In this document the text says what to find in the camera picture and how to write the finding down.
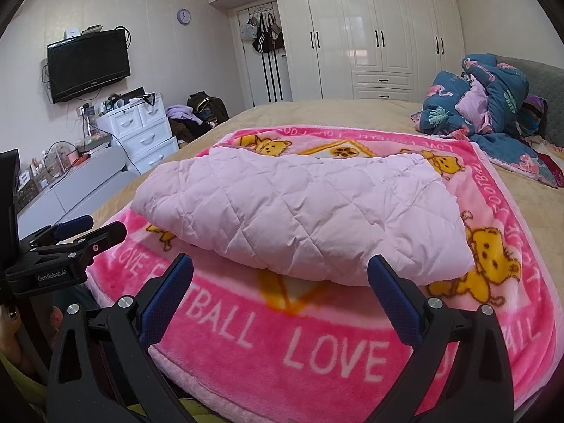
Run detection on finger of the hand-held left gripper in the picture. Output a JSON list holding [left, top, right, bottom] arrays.
[[66, 221, 128, 260], [53, 214, 94, 239]]

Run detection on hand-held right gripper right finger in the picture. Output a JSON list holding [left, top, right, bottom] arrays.
[[368, 254, 516, 423]]

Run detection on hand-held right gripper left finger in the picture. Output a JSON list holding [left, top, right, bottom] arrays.
[[46, 253, 197, 423]]

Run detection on pink quilted jacket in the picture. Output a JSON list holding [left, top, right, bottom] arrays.
[[131, 145, 477, 289]]

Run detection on pile of clothes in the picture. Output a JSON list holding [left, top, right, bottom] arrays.
[[165, 105, 216, 144]]

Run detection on person's left hand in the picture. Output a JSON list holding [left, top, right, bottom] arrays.
[[0, 306, 65, 377]]

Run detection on grey low cabinet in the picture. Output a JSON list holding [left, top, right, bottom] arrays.
[[15, 145, 142, 241]]

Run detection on small desk fan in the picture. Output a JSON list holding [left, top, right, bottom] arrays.
[[44, 141, 75, 177]]

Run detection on white drawer cabinet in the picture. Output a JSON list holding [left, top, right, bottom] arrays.
[[94, 94, 179, 174]]

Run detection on pink printed blanket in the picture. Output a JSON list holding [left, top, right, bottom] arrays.
[[86, 125, 557, 412]]

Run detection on black television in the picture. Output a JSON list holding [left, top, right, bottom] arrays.
[[46, 29, 132, 104]]

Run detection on brown bag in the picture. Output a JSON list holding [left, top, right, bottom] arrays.
[[187, 91, 230, 124]]

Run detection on beige bed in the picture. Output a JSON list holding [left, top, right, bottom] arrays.
[[88, 99, 564, 406]]

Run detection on blue flamingo quilt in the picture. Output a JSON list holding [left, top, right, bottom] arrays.
[[411, 54, 558, 188]]

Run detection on white door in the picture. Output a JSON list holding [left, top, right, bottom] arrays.
[[229, 2, 294, 109]]

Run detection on striped colourful cloth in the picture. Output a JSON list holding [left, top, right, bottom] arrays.
[[524, 94, 549, 137]]

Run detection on hanging bags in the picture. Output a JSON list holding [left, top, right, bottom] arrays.
[[240, 12, 285, 54]]

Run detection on grey headboard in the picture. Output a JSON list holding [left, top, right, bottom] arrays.
[[493, 56, 564, 148]]

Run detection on white wardrobe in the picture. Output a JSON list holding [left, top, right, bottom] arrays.
[[205, 0, 467, 103]]

